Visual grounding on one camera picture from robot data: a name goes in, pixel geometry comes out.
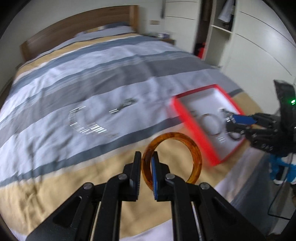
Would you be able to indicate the grey pillow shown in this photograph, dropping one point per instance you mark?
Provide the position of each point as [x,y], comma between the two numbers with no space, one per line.
[107,30]

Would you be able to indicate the thin gold bangle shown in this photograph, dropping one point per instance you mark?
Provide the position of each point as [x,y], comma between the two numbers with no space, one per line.
[211,124]

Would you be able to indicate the dark brown bangle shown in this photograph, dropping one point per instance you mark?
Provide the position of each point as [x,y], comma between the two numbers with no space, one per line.
[234,136]

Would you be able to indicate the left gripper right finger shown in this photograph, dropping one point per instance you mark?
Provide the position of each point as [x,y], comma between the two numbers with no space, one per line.
[199,212]

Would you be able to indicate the amber resin bangle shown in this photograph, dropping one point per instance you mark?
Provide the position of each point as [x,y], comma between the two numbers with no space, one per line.
[185,140]

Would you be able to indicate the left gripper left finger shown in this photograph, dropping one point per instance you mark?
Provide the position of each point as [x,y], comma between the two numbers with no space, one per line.
[93,212]

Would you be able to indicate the striped duvet cover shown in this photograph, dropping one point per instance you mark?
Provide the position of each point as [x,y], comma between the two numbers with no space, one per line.
[56,129]

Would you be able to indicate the silver wrist watch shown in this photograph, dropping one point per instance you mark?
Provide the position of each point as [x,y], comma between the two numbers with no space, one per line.
[124,104]

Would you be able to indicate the red jewelry box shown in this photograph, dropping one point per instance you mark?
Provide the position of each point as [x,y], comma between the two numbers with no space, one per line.
[203,113]

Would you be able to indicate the hanging striped shirt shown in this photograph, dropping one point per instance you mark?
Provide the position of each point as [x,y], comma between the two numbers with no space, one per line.
[227,11]

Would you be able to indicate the wooden nightstand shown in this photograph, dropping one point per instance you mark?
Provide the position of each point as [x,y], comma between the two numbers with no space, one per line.
[167,40]

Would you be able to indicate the red bag in wardrobe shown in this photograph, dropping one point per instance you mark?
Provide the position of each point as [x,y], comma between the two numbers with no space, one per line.
[200,50]

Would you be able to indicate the wooden headboard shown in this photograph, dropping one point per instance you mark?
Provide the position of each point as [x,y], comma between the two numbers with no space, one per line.
[67,28]

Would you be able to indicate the white wardrobe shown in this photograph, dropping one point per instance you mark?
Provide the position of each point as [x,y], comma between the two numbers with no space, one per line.
[253,49]

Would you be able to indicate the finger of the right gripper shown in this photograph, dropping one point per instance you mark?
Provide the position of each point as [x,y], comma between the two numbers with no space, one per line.
[244,120]
[241,128]

